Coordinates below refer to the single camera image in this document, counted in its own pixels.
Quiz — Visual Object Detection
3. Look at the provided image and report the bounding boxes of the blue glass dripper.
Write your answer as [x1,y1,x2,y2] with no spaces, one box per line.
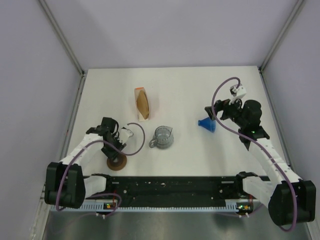
[197,117,217,133]

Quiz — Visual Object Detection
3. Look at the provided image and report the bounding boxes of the aluminium corner post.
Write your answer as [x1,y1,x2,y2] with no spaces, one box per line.
[36,0,85,76]
[258,0,307,74]

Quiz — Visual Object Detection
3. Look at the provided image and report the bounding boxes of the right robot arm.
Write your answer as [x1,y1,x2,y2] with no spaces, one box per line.
[204,99,317,226]

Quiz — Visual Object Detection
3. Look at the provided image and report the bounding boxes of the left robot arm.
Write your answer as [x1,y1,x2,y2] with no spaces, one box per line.
[44,117,132,211]

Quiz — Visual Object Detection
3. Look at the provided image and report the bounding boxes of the orange coffee filter box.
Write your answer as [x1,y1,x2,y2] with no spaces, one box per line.
[134,87,150,122]

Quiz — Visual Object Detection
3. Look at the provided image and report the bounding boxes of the purple cable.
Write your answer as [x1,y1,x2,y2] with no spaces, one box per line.
[211,76,300,232]
[54,121,146,212]

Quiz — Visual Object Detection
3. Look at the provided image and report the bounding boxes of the grey slotted cable duct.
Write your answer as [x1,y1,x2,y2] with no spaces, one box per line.
[50,199,254,213]

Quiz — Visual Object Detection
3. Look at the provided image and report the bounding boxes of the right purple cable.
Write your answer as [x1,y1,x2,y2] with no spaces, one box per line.
[211,76,300,232]

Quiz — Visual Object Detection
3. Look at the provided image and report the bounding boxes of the glass coffee carafe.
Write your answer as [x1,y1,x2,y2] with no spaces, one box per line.
[148,125,174,150]

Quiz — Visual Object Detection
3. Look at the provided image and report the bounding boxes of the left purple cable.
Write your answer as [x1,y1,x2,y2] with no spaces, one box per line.
[54,121,146,212]

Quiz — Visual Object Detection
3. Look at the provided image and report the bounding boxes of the black mounting base plate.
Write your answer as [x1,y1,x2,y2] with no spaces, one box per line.
[90,175,254,208]

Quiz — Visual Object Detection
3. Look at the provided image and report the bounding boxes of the right aluminium corner post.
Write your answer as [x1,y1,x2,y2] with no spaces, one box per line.
[258,0,307,74]

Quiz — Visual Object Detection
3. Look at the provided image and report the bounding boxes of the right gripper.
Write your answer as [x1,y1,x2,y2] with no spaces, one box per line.
[204,95,247,128]

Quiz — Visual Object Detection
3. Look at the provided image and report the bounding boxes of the left aluminium corner post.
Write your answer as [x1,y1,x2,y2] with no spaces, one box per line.
[36,0,85,76]

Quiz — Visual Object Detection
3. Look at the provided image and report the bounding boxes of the brown wooden dripper base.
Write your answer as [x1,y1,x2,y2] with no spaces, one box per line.
[106,155,127,171]

